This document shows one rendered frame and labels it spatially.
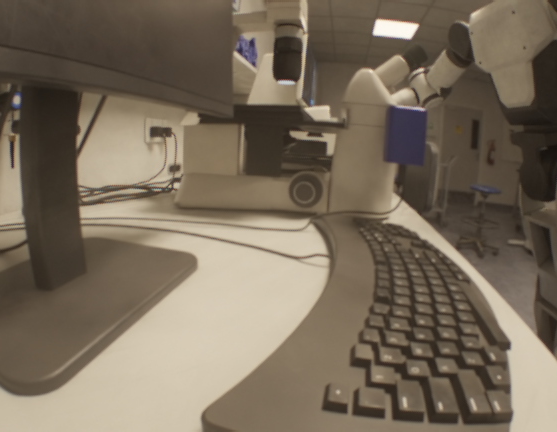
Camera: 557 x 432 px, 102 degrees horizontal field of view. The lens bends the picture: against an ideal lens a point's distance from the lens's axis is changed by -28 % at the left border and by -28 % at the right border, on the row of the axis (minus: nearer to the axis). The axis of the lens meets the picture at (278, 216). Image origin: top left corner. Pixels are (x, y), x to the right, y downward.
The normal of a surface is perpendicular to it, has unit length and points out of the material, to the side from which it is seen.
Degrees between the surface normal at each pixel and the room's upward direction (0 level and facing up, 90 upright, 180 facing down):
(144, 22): 86
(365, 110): 90
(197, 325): 0
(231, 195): 81
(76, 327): 0
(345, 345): 5
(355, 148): 90
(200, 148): 90
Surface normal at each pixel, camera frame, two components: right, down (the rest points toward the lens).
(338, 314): 0.13, -0.96
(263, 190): 0.12, 0.23
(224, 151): -0.20, 0.22
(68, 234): 0.98, 0.09
